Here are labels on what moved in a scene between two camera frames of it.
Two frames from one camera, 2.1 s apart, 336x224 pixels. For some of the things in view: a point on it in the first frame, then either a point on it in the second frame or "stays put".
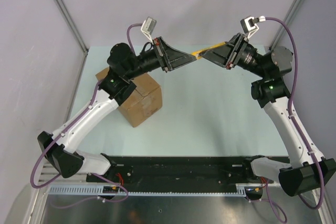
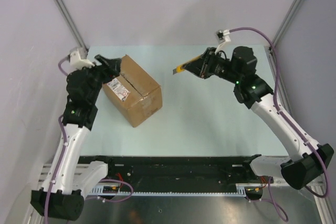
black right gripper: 221,55 → 201,66
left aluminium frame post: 67,16 stays put
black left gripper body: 159,53 → 98,74
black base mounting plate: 179,170 stays put
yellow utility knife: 196,53 → 179,68
